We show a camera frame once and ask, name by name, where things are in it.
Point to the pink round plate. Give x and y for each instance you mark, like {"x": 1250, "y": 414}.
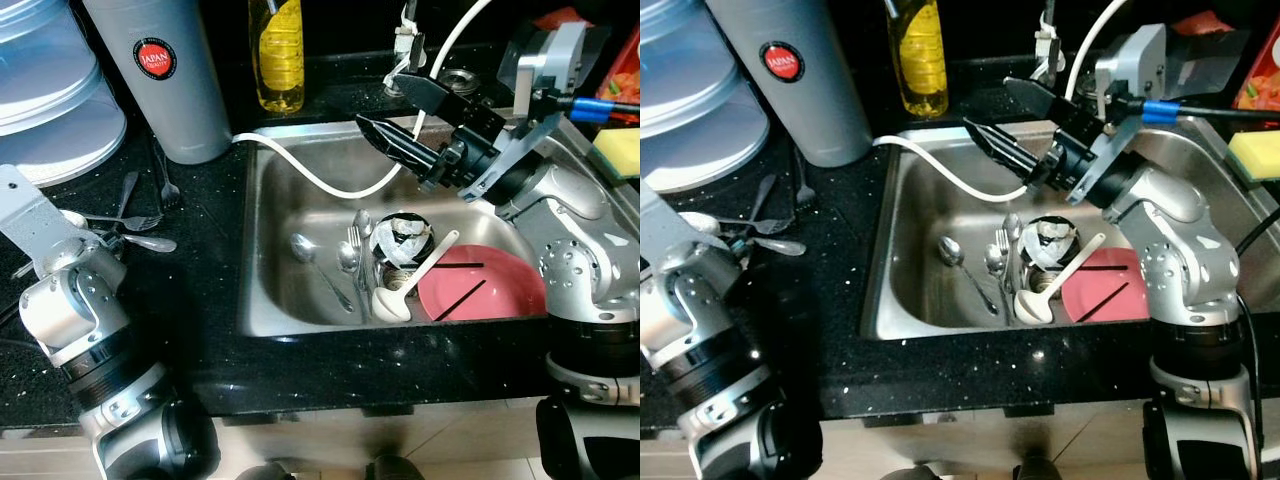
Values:
{"x": 1135, "y": 290}
{"x": 510, "y": 285}

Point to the red peach detergent bottle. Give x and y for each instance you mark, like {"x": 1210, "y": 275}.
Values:
{"x": 625, "y": 85}
{"x": 1262, "y": 85}

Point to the black robot left foot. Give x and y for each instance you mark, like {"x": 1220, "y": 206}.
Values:
{"x": 908, "y": 473}
{"x": 265, "y": 472}

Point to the white faucet fitting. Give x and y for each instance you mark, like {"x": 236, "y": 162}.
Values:
{"x": 1045, "y": 45}
{"x": 405, "y": 45}

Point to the white plastic ladle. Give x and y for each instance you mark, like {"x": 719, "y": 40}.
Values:
{"x": 1032, "y": 308}
{"x": 390, "y": 305}

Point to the yellow sponge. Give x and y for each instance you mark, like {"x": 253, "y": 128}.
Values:
{"x": 1255, "y": 150}
{"x": 620, "y": 150}

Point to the black robot foot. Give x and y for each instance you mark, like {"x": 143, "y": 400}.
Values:
{"x": 1038, "y": 470}
{"x": 265, "y": 472}
{"x": 395, "y": 469}
{"x": 908, "y": 473}

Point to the yellow dish soap bottle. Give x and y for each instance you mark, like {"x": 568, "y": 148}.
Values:
{"x": 918, "y": 60}
{"x": 280, "y": 60}

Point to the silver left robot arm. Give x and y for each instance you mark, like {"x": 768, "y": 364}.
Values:
{"x": 680, "y": 310}
{"x": 70, "y": 300}

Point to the white stacked plastic container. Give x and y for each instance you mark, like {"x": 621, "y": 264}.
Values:
{"x": 50, "y": 100}
{"x": 690, "y": 100}

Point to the black robot right foot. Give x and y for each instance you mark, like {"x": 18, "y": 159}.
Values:
{"x": 395, "y": 469}
{"x": 1038, "y": 470}

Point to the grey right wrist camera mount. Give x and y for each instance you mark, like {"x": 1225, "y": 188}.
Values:
{"x": 555, "y": 60}
{"x": 1135, "y": 65}

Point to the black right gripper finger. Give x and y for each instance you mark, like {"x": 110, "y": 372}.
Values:
{"x": 428, "y": 98}
{"x": 400, "y": 148}
{"x": 1043, "y": 100}
{"x": 1008, "y": 150}

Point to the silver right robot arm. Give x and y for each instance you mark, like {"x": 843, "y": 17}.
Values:
{"x": 1185, "y": 260}
{"x": 580, "y": 260}

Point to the red plastic lid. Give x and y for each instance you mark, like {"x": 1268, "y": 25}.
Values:
{"x": 560, "y": 17}
{"x": 1200, "y": 22}

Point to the stainless steel sink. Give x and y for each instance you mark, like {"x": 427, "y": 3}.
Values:
{"x": 920, "y": 290}
{"x": 280, "y": 290}

